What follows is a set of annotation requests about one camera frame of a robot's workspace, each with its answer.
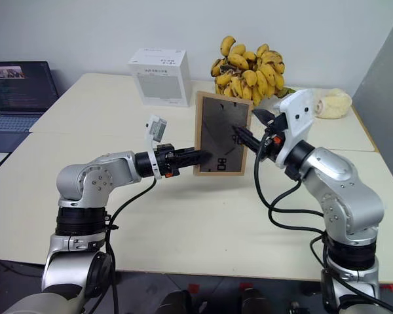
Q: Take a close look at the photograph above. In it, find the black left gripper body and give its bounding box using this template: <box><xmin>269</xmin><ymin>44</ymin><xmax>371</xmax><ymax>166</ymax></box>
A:
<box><xmin>155</xmin><ymin>143</ymin><xmax>184</xmax><ymax>178</ymax></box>

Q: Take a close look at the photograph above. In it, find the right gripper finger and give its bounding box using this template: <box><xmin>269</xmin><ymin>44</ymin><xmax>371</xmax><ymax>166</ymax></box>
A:
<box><xmin>231</xmin><ymin>126</ymin><xmax>262</xmax><ymax>154</ymax></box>
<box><xmin>252</xmin><ymin>109</ymin><xmax>276</xmax><ymax>128</ymax></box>

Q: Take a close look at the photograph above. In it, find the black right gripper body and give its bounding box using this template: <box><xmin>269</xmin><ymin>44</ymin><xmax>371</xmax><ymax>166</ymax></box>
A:
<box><xmin>257</xmin><ymin>114</ymin><xmax>289</xmax><ymax>162</ymax></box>

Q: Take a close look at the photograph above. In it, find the wooden picture frame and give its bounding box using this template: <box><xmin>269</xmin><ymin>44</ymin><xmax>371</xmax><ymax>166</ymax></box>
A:
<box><xmin>193</xmin><ymin>91</ymin><xmax>254</xmax><ymax>177</ymax></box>

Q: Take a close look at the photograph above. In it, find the yellow banana bunch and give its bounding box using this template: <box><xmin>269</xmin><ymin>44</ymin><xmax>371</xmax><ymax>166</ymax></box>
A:
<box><xmin>210</xmin><ymin>35</ymin><xmax>296</xmax><ymax>107</ymax></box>

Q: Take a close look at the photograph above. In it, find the white cardboard box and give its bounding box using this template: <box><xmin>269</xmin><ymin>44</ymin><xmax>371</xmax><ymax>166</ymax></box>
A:
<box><xmin>128</xmin><ymin>48</ymin><xmax>193</xmax><ymax>108</ymax></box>

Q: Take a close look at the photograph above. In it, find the grey partition panel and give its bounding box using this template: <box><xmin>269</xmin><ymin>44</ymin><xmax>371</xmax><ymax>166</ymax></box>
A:
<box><xmin>349</xmin><ymin>9</ymin><xmax>393</xmax><ymax>201</ymax></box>

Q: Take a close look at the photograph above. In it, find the dark rounded shape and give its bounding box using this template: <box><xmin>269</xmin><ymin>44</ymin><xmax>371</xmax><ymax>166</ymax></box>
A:
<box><xmin>159</xmin><ymin>289</ymin><xmax>198</xmax><ymax>314</ymax></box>

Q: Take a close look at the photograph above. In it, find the dark open laptop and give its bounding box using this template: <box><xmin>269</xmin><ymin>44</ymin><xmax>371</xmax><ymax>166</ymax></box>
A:
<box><xmin>0</xmin><ymin>60</ymin><xmax>60</xmax><ymax>154</ymax></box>

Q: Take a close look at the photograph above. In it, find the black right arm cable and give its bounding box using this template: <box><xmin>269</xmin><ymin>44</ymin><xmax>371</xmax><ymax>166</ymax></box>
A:
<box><xmin>253</xmin><ymin>135</ymin><xmax>393</xmax><ymax>314</ymax></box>

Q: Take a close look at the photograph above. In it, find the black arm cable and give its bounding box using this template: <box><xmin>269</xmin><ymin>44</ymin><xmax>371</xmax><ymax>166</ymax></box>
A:
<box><xmin>105</xmin><ymin>178</ymin><xmax>157</xmax><ymax>314</ymax></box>
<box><xmin>253</xmin><ymin>135</ymin><xmax>393</xmax><ymax>314</ymax></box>

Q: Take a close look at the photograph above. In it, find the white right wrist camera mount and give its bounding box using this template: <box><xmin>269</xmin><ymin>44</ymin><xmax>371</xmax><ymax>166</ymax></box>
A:
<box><xmin>272</xmin><ymin>90</ymin><xmax>316</xmax><ymax>168</ymax></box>

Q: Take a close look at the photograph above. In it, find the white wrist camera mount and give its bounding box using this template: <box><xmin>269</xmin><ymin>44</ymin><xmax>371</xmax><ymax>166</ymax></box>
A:
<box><xmin>143</xmin><ymin>114</ymin><xmax>169</xmax><ymax>179</ymax></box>
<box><xmin>272</xmin><ymin>90</ymin><xmax>316</xmax><ymax>168</ymax></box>

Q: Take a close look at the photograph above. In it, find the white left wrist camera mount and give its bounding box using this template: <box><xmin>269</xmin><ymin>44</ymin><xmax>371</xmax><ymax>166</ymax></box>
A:
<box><xmin>143</xmin><ymin>114</ymin><xmax>169</xmax><ymax>179</ymax></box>

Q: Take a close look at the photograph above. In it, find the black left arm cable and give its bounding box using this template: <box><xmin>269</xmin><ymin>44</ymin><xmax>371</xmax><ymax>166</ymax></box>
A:
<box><xmin>105</xmin><ymin>178</ymin><xmax>157</xmax><ymax>314</ymax></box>

